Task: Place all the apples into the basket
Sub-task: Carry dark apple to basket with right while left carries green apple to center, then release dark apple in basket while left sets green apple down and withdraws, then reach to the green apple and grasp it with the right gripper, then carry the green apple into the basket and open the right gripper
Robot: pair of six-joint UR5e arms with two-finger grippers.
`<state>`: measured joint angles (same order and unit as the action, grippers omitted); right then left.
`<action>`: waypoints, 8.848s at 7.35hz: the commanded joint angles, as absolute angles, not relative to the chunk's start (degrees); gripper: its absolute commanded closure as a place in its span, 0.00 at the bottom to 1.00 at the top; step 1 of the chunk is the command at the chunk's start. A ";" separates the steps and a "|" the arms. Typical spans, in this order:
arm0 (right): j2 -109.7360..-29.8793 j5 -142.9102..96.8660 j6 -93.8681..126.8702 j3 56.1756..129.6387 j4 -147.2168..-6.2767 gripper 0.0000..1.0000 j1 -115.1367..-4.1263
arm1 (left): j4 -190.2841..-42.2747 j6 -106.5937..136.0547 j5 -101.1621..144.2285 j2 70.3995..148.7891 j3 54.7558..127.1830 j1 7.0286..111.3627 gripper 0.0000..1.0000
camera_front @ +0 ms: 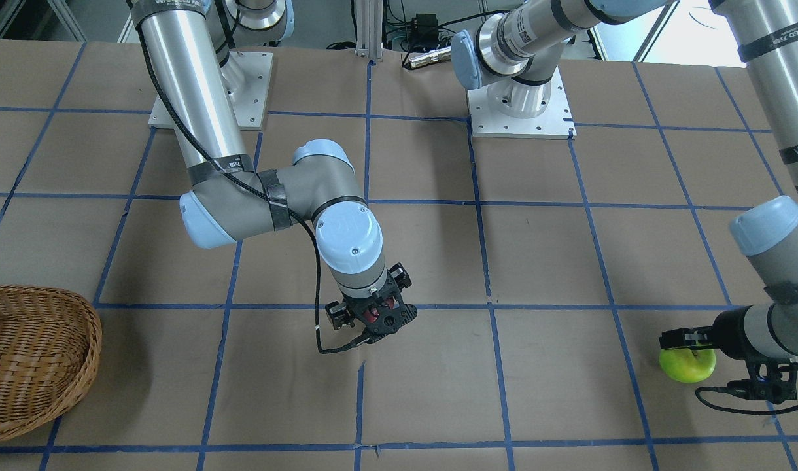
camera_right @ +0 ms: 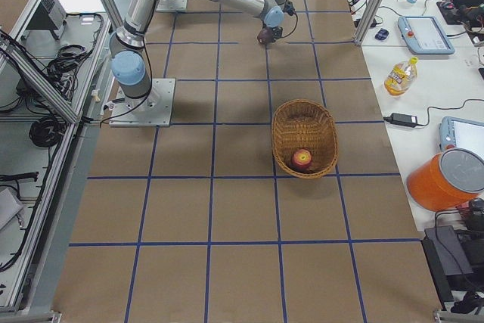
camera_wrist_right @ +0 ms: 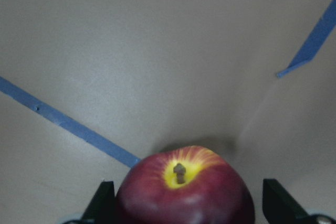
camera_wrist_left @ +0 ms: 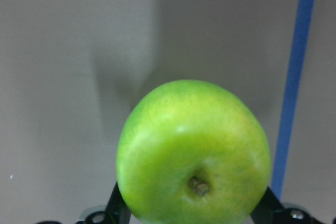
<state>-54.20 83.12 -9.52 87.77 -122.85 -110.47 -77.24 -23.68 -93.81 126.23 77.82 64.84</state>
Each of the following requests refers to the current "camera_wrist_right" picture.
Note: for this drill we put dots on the dark red apple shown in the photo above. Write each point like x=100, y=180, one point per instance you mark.
x=187, y=185

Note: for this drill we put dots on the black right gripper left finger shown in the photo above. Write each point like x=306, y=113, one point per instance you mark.
x=101, y=207

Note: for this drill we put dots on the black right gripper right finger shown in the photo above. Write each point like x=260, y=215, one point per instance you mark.
x=278, y=205

